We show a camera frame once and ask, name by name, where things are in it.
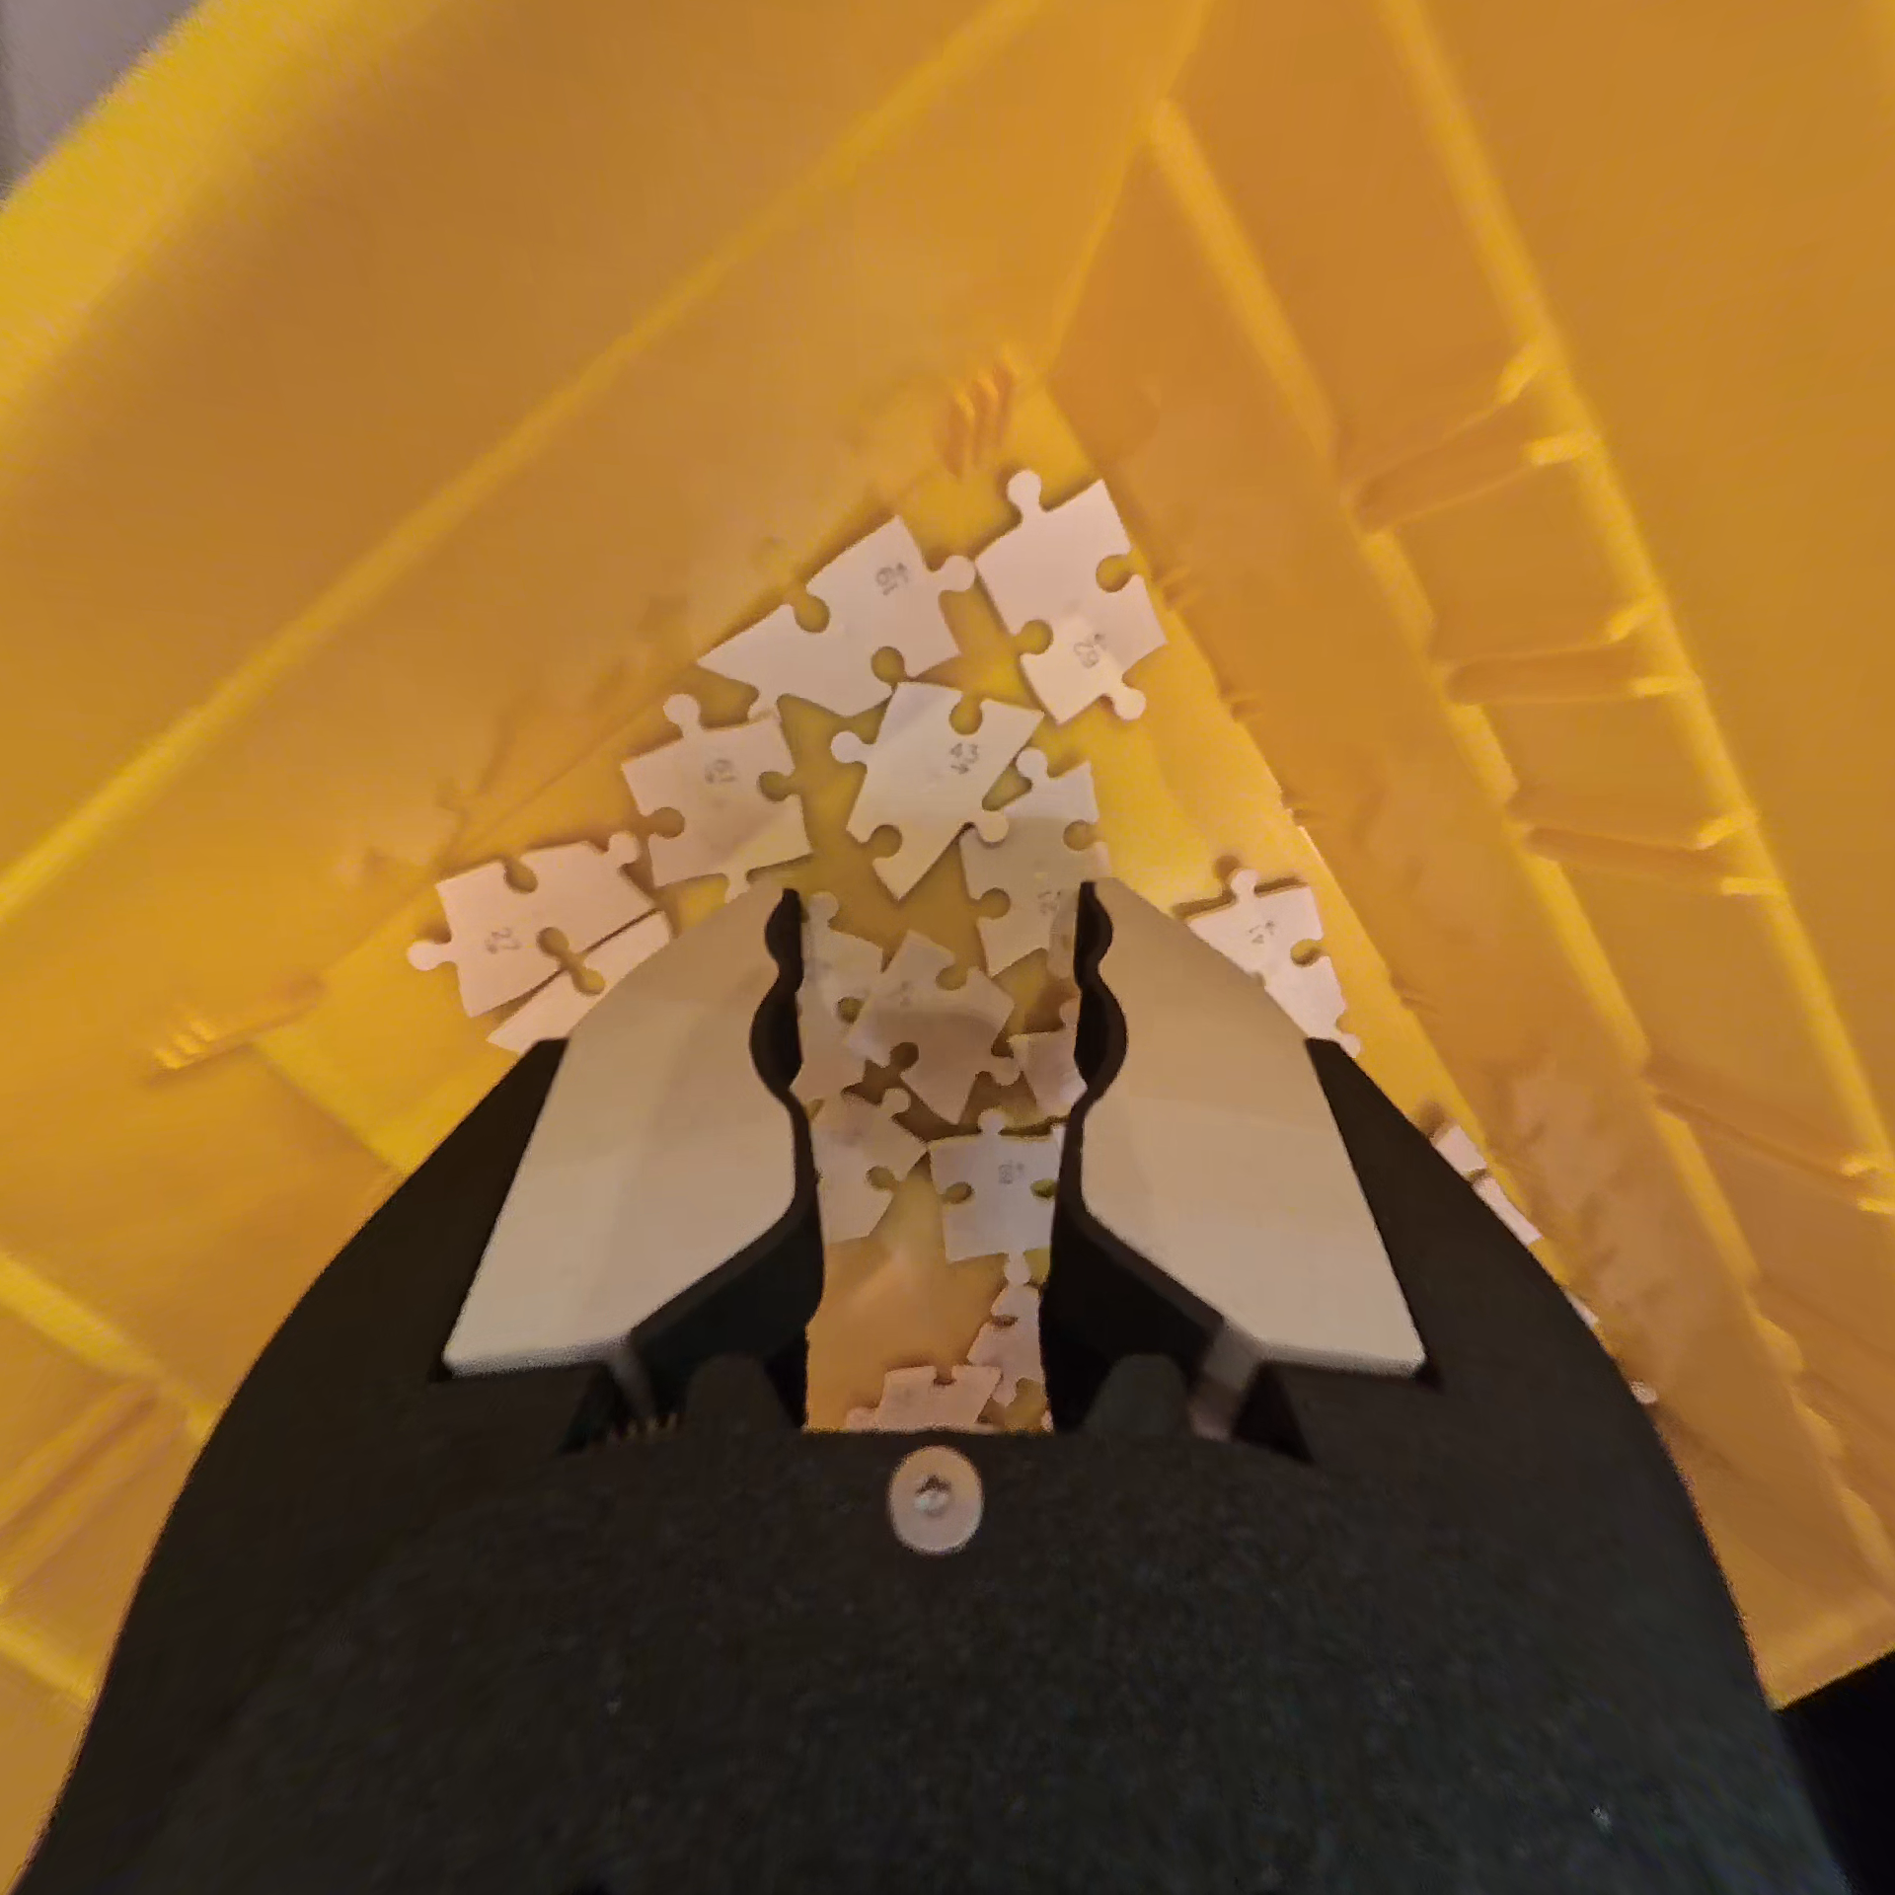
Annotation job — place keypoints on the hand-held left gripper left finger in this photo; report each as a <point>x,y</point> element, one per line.
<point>637,1186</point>

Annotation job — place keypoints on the yellow plastic bin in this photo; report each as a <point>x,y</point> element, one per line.
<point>445,445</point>

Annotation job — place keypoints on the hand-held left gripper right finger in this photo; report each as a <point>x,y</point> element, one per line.
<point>1244,1186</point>

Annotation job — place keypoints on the pile of white puzzle pieces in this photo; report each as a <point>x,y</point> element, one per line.
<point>919,786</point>

